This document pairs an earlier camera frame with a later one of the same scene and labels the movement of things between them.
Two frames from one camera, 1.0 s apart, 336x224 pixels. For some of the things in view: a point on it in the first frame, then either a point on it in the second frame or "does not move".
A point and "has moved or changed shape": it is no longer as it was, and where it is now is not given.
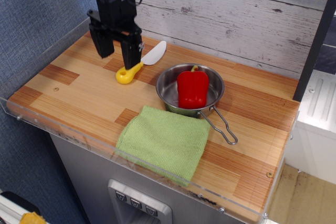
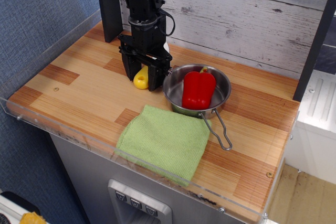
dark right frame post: x=311 y=63 does not move
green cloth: x=166 y=144 does not move
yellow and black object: x=32 y=218 does not move
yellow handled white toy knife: x=124 y=76 has moved or changed shape
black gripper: x=116 y=13 -> x=148 y=39
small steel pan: x=167 y=89 has moved or changed shape
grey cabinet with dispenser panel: x=111 y=191 does not move
